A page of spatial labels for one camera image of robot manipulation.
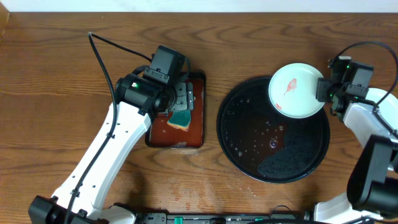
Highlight white plate with long stain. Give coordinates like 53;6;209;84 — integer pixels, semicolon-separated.
269;63;324;119

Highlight round black tray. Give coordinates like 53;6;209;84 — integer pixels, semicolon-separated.
216;77;330;184

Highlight white plate with small stain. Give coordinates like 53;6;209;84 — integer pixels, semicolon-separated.
366;88;398;129

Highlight rectangular black water tray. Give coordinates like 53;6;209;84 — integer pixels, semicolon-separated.
145;71;206;149

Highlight teal yellow sponge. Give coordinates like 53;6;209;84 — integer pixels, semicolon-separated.
167;110;191;131

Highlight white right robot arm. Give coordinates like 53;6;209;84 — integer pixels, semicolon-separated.
313;78;397;223

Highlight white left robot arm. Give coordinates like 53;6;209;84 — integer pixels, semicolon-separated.
28;72;195;223

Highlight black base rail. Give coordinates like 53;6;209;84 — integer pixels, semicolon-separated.
135;212;300;224

